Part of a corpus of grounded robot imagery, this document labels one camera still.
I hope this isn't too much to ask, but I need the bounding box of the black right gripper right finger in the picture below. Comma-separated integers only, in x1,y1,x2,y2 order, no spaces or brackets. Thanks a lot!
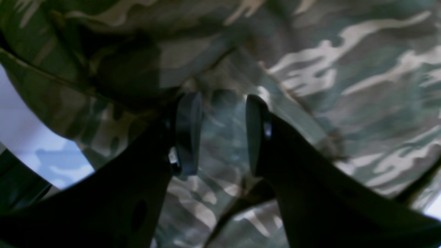
246,95,441,248

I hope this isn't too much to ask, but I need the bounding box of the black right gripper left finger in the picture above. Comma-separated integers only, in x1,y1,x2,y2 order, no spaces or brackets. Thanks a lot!
1,92,203,248

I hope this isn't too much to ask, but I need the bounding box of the camouflage t-shirt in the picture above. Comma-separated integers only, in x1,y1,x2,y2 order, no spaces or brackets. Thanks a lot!
0,0,441,248

